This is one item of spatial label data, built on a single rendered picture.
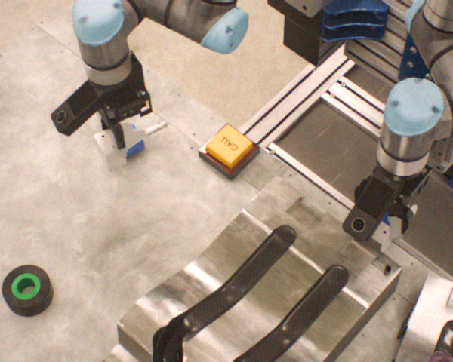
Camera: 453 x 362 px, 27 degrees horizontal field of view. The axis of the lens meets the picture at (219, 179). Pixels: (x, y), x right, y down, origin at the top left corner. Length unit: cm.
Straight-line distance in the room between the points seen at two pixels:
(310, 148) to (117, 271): 94
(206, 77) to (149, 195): 117
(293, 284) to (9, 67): 73
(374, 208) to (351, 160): 97
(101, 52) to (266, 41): 150
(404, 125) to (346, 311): 33
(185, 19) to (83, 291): 49
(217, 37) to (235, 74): 142
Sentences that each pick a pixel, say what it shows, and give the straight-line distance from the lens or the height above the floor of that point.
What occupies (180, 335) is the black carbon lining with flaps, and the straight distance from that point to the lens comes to 145.
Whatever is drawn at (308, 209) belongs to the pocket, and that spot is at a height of 87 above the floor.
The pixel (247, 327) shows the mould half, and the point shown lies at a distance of 146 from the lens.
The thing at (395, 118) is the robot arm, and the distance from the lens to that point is 132.
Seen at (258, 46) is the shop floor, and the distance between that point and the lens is 289.
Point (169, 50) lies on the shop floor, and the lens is 289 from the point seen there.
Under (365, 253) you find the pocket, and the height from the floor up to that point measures 86.
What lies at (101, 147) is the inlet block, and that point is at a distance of 168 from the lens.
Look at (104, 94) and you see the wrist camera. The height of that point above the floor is 101.
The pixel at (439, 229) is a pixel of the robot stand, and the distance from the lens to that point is 236.
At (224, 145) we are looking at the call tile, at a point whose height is 84.
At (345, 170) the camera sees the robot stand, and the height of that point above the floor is 21.
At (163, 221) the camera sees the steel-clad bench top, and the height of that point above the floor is 80.
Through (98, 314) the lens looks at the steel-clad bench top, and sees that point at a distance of 159.
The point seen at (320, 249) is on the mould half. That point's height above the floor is 89.
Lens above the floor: 226
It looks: 59 degrees down
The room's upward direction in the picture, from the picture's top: 3 degrees counter-clockwise
